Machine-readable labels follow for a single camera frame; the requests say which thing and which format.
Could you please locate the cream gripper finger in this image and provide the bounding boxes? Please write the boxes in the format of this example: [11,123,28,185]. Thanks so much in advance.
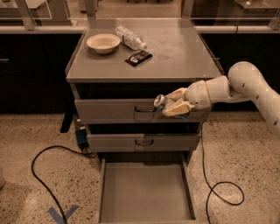
[166,87,186,102]
[162,99,194,116]

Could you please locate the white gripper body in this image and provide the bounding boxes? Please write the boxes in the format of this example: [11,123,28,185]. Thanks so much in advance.
[185,80,212,109]

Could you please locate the redbull can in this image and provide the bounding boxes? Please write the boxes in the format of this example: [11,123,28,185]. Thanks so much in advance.
[154,94,190,117]

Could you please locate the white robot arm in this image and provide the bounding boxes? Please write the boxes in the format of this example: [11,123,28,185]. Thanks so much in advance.
[163,61,280,137]

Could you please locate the grey drawer cabinet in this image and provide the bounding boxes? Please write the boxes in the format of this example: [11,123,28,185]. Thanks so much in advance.
[66,18,221,159]

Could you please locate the middle grey drawer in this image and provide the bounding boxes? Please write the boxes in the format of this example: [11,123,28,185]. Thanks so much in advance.
[87,134,200,152]

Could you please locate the bottom grey open drawer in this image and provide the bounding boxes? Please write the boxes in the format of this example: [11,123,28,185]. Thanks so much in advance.
[94,158,200,224]

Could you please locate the top grey drawer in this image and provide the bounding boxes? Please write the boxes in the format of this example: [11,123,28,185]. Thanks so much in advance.
[75,99,210,124]

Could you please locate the black snack packet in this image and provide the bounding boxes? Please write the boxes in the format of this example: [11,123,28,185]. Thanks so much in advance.
[125,50,152,67]

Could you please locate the clear plastic water bottle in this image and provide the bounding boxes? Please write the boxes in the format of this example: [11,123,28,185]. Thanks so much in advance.
[115,26,147,50]

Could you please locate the white bowl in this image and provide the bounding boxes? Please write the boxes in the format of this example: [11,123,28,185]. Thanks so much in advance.
[86,33,121,54]

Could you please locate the blue power adapter box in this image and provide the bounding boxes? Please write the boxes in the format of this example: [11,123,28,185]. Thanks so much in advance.
[75,129,88,149]

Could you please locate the dark lab bench cabinets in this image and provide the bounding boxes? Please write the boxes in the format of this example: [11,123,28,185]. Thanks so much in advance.
[0,33,280,114]

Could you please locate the blue tape cross mark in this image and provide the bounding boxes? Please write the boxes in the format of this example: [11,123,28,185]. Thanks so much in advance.
[47,204,80,224]

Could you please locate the black cable on right floor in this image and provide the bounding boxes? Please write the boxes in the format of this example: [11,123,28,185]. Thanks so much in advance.
[199,128,245,224]

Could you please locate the black cable on floor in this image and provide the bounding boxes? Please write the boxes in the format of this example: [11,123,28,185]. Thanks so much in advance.
[199,128,245,224]
[31,144,96,224]

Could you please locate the black cable on left floor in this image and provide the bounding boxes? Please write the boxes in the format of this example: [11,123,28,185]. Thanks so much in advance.
[31,144,96,224]

